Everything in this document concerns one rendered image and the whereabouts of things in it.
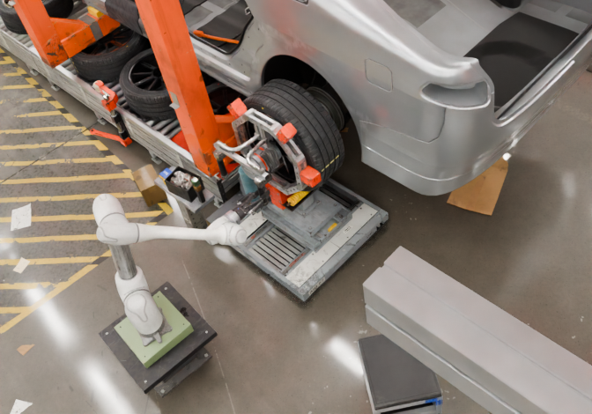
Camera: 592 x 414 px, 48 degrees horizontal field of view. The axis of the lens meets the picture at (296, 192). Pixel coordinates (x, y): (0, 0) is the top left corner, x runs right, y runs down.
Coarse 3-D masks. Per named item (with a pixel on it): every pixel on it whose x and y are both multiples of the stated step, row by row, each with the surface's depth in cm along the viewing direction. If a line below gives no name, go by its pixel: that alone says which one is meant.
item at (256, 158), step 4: (260, 148) 380; (264, 148) 379; (276, 148) 381; (256, 152) 378; (260, 152) 377; (280, 152) 383; (252, 156) 376; (256, 156) 376; (260, 156) 376; (280, 156) 385; (252, 160) 375; (256, 160) 374; (260, 160) 375; (256, 164) 375; (260, 164) 375; (264, 164) 376; (244, 168) 381; (264, 168) 377; (268, 168) 380; (244, 172) 384; (248, 172) 379; (252, 172) 376; (248, 176) 383; (252, 176) 380
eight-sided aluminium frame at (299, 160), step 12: (252, 108) 372; (240, 120) 379; (252, 120) 368; (264, 120) 367; (240, 132) 400; (276, 132) 359; (240, 144) 400; (288, 144) 365; (288, 156) 364; (300, 156) 363; (300, 168) 367; (276, 180) 407; (300, 180) 372; (288, 192) 395
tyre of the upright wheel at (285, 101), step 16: (272, 80) 384; (288, 80) 376; (256, 96) 373; (272, 96) 368; (288, 96) 366; (304, 96) 367; (272, 112) 364; (288, 112) 361; (304, 112) 362; (320, 112) 365; (304, 128) 360; (320, 128) 364; (336, 128) 370; (304, 144) 361; (320, 144) 365; (336, 144) 372; (320, 160) 367; (336, 160) 379
